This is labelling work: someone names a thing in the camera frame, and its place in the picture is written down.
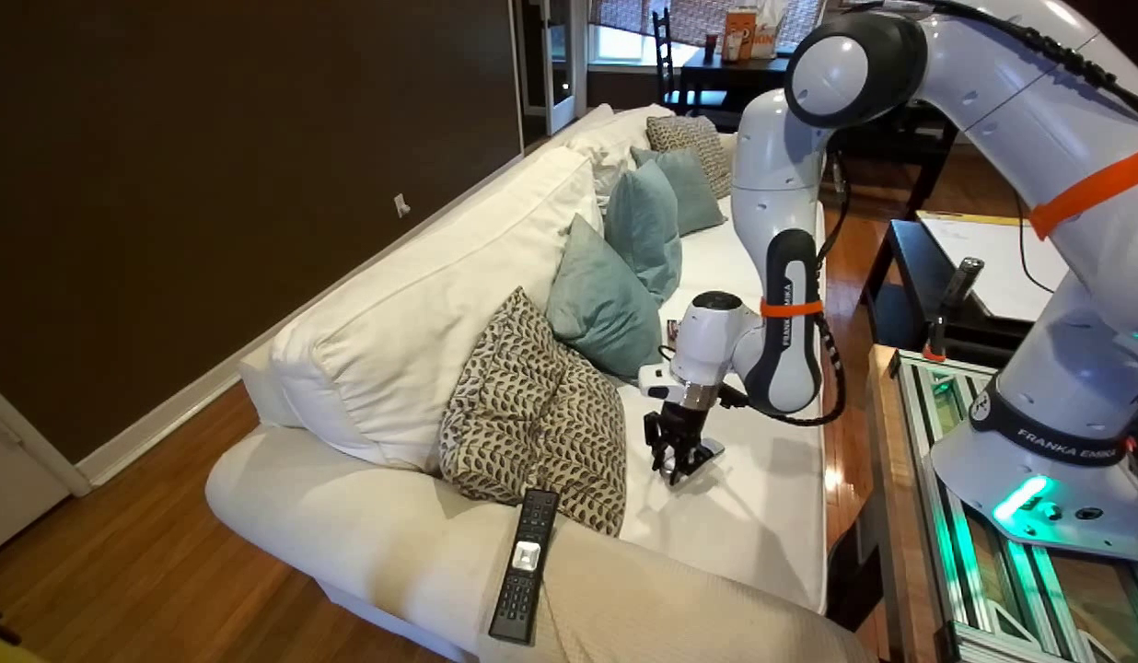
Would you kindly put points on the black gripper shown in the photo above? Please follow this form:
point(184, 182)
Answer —
point(678, 426)

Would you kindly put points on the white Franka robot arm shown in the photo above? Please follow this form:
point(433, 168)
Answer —
point(1058, 124)

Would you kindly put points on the black remote control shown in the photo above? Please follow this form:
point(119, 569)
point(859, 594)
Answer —
point(524, 571)

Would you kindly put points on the white sofa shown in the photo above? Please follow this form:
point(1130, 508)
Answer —
point(765, 517)

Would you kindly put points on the leaf patterned pillow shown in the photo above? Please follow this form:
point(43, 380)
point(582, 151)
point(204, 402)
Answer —
point(517, 408)

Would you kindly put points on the teal pillow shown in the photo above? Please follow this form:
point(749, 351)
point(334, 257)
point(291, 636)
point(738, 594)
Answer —
point(641, 227)
point(607, 308)
point(696, 190)

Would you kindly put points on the white sofa back cushion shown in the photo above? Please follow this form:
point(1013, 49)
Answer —
point(607, 134)
point(405, 319)

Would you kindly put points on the black tripod stand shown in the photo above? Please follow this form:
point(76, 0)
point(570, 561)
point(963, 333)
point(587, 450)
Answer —
point(921, 279)

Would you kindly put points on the grey patterned pillow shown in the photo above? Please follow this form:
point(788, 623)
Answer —
point(696, 139)

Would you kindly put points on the white rug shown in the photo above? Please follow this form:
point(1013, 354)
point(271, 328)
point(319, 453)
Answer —
point(992, 243)

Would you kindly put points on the black chair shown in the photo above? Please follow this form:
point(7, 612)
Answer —
point(659, 58)

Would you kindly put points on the orange box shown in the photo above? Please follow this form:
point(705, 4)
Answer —
point(738, 37)

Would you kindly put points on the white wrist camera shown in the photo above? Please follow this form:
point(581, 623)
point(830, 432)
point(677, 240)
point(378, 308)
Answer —
point(656, 380)

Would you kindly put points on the white wall fitting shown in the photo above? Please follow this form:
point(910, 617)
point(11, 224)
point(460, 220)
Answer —
point(404, 203)

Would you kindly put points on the white doorway frame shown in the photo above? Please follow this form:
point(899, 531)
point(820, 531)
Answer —
point(575, 62)

